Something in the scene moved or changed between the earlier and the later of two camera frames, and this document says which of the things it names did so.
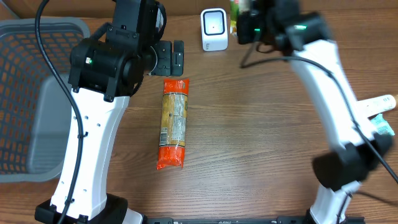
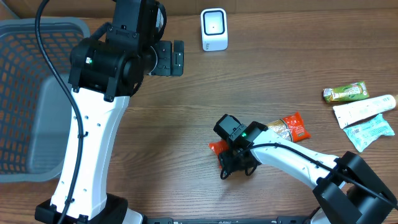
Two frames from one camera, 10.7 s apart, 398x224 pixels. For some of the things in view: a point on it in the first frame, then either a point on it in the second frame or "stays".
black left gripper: (166, 58) stays
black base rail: (254, 220) stays
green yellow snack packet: (234, 14) -> (350, 91)
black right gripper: (246, 27) -> (230, 163)
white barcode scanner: (214, 27) stays
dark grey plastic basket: (35, 108) stays
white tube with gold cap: (374, 106) stays
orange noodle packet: (173, 123) -> (291, 127)
